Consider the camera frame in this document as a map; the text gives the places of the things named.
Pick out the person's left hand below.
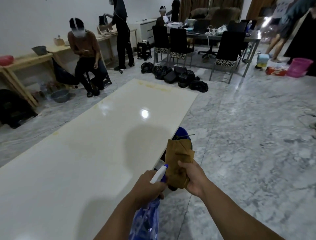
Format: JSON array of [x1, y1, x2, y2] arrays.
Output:
[[131, 170, 166, 201]]

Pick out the person's right hand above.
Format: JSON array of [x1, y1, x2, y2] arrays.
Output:
[[177, 160, 211, 199]]

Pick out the brown cleaning cloth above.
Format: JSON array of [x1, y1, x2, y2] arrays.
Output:
[[164, 139, 195, 190]]

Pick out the blue spray bottle white nozzle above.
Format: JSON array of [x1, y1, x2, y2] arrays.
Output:
[[132, 164, 169, 240]]

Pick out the person's right forearm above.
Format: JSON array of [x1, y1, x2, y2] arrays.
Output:
[[197, 187, 285, 240]]

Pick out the person's left forearm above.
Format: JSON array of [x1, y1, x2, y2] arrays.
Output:
[[93, 196, 148, 240]]

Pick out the pile of black bags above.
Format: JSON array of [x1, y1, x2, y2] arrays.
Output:
[[140, 61, 209, 93]]

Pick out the black office chair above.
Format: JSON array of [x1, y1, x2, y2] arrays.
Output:
[[197, 44, 218, 60]]

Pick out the black low stool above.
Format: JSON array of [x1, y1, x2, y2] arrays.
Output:
[[85, 71, 113, 90]]

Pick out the black plastic step stool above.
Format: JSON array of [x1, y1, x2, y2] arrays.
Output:
[[136, 41, 152, 61]]

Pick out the black patterned dining chair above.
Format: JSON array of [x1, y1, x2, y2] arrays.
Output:
[[152, 25, 171, 65], [169, 28, 194, 69], [209, 31, 246, 85]]

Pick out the blue and white pack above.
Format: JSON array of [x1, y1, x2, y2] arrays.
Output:
[[255, 54, 272, 70]]

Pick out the orange box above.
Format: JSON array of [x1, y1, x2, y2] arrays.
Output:
[[265, 65, 289, 77]]

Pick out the white cabinet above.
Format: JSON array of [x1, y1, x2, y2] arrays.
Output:
[[128, 19, 158, 44]]

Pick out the white box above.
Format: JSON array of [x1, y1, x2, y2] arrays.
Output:
[[166, 21, 183, 31]]

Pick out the black laptop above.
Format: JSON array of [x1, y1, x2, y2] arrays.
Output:
[[191, 19, 212, 35]]

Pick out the grey basin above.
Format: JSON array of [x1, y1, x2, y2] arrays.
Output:
[[32, 45, 53, 56], [50, 89, 70, 103]]

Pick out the dark dining table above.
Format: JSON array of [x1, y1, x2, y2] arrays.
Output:
[[170, 27, 262, 77]]

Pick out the light wooden table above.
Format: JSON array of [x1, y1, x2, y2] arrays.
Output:
[[47, 28, 138, 73], [0, 51, 54, 110]]

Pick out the pink bucket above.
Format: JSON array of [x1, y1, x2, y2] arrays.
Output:
[[286, 58, 314, 78]]

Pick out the black hanging bag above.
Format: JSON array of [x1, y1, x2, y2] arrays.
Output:
[[51, 57, 79, 86]]

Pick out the brown sofa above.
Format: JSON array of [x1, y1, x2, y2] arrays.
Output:
[[190, 7, 241, 27]]

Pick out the wooden parts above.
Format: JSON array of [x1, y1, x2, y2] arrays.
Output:
[[96, 24, 118, 35]]

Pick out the brown curtain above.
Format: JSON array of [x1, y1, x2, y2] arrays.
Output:
[[178, 0, 245, 23]]

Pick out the white headset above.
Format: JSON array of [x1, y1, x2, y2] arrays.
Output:
[[70, 18, 88, 38]]

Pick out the small wooden box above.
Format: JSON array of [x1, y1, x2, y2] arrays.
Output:
[[53, 34, 66, 47]]

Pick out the red basin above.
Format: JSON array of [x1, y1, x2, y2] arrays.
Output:
[[0, 55, 14, 66]]

